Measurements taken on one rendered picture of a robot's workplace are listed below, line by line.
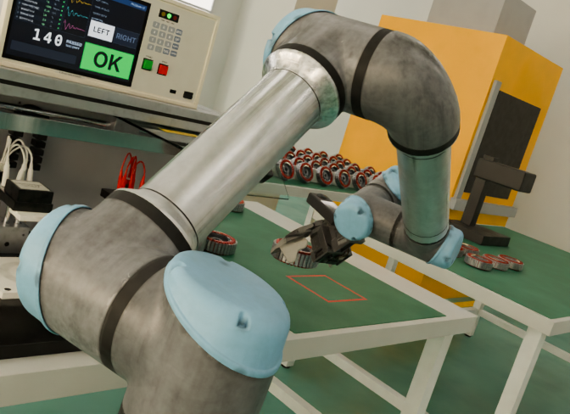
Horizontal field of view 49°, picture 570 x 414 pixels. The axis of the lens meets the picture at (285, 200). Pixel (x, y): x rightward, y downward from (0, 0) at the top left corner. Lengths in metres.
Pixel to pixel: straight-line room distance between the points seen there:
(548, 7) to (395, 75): 5.91
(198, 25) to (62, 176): 0.44
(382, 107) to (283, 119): 0.13
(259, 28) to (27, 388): 4.62
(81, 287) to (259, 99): 0.30
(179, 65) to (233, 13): 8.03
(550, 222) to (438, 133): 5.44
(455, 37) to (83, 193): 3.67
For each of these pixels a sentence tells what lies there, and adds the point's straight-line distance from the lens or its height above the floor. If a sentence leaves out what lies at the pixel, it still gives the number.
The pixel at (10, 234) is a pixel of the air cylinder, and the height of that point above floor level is 0.81.
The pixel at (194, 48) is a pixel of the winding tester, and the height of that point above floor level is 1.24.
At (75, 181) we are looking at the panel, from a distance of 1.46.
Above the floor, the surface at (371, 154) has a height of 0.88.
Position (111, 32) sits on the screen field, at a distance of 1.28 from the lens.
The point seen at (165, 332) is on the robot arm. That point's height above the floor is 1.01.
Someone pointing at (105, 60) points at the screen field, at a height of 1.17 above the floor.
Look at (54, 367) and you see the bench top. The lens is 0.99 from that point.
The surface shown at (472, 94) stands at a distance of 4.59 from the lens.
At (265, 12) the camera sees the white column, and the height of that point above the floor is 1.72.
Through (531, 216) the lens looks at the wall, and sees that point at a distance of 6.30.
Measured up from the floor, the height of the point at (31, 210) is 0.88.
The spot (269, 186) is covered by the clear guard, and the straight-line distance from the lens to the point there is 1.24.
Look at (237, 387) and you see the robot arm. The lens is 0.52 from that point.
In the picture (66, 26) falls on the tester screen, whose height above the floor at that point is 1.21.
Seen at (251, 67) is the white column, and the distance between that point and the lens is 5.33.
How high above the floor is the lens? 1.23
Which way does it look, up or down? 10 degrees down
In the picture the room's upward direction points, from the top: 17 degrees clockwise
